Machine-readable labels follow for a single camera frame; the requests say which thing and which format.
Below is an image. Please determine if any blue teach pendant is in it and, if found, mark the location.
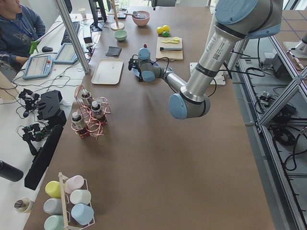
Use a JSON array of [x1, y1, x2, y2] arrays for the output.
[[23, 55, 53, 80], [53, 43, 78, 65]]

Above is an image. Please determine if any wooden cup tree stand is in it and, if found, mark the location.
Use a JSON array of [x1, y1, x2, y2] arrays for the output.
[[108, 0, 125, 31]]

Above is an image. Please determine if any yellow cup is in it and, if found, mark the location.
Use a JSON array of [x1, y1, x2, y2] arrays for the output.
[[45, 181, 61, 198]]

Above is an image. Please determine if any tea bottle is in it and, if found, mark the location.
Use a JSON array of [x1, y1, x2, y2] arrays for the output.
[[71, 112, 88, 138], [91, 101, 106, 124], [81, 89, 93, 107]]

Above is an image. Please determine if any paper cup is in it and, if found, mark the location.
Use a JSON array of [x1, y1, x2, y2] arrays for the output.
[[14, 197, 34, 213]]

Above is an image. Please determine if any pink ice bowl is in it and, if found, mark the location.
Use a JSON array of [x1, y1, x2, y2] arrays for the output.
[[132, 11, 150, 27]]

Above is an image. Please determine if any black computer mouse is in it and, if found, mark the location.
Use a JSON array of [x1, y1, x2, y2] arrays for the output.
[[41, 46, 53, 53]]

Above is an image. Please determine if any blue cup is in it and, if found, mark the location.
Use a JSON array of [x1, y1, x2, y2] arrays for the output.
[[71, 203, 94, 225]]

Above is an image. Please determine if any tea bottle back right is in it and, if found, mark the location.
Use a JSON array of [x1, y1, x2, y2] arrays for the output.
[[81, 89, 93, 107]]

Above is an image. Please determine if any blue teach pendant far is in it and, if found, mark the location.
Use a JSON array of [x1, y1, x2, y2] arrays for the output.
[[53, 43, 78, 65]]

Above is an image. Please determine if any tea bottle front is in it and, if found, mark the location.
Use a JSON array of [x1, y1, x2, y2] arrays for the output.
[[71, 112, 88, 138]]

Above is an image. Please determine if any white cup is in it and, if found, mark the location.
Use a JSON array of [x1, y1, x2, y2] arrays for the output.
[[70, 189, 92, 205]]

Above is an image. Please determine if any copper wire bottle rack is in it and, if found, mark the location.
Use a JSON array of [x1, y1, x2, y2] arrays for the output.
[[71, 85, 111, 139]]

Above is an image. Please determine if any steel muddler black tip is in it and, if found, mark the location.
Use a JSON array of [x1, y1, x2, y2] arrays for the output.
[[159, 47, 183, 51]]

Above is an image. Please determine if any black thermos bottle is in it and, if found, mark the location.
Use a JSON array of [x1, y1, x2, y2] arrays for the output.
[[0, 161, 24, 182]]

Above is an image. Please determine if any wooden cutting board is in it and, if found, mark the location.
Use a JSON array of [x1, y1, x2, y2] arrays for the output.
[[155, 37, 183, 61]]

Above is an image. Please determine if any pink cup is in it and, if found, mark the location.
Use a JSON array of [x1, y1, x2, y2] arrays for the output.
[[64, 175, 84, 194]]

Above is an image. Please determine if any green bowl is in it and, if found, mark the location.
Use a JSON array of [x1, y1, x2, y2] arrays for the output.
[[114, 30, 128, 42]]

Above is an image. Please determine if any yellow lemon upper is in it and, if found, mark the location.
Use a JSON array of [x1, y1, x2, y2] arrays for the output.
[[162, 25, 170, 32]]

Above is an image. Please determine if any pale green cup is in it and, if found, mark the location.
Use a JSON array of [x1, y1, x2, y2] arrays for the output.
[[44, 215, 64, 230]]

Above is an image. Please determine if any yellow lemon lower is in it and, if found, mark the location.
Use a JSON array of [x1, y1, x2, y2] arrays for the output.
[[156, 27, 164, 35]]

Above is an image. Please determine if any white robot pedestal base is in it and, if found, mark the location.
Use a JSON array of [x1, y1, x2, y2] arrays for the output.
[[189, 13, 225, 85]]

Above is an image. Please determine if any grey folded cloth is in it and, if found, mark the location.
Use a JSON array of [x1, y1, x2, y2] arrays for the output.
[[106, 46, 122, 57]]

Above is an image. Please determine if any blue round plate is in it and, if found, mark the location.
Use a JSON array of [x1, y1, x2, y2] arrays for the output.
[[132, 63, 159, 77]]

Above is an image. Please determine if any yellow lemon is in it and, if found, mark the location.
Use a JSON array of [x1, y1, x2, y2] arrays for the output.
[[156, 27, 164, 35], [162, 25, 170, 32]]

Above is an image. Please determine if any green lime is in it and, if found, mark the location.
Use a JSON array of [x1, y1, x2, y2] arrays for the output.
[[162, 31, 169, 37]]

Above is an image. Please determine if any tea bottle back left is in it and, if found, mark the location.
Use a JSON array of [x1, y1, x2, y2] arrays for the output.
[[91, 101, 106, 124]]

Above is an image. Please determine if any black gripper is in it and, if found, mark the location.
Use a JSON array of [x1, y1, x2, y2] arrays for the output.
[[128, 54, 143, 82]]

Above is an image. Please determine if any seated person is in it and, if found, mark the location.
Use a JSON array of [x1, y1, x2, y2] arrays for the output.
[[0, 0, 46, 69]]

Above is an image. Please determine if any cream rabbit tray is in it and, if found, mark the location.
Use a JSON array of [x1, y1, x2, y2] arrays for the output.
[[91, 58, 123, 85]]

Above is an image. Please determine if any aluminium frame post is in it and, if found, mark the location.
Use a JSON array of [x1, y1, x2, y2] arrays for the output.
[[55, 0, 90, 74]]

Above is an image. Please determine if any grey cup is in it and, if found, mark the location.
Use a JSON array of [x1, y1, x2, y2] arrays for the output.
[[43, 198, 62, 215]]

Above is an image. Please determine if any black keyboard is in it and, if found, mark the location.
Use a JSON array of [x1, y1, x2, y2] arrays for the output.
[[60, 21, 81, 46]]

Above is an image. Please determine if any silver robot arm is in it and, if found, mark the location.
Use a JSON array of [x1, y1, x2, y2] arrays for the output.
[[128, 0, 283, 119]]

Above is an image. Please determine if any blue teach pendant near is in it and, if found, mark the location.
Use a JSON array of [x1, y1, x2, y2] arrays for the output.
[[23, 55, 53, 80]]

